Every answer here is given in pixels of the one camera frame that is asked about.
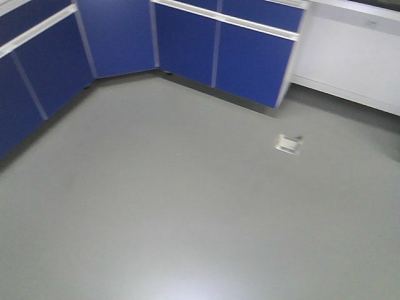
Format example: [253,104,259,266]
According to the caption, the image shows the blue centre cabinet unit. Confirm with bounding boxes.
[152,1,309,108]

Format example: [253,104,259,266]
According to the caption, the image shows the blue corner cabinet row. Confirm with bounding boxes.
[0,0,160,160]

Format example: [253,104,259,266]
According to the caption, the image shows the white lab bench panel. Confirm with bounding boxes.
[291,1,399,115]

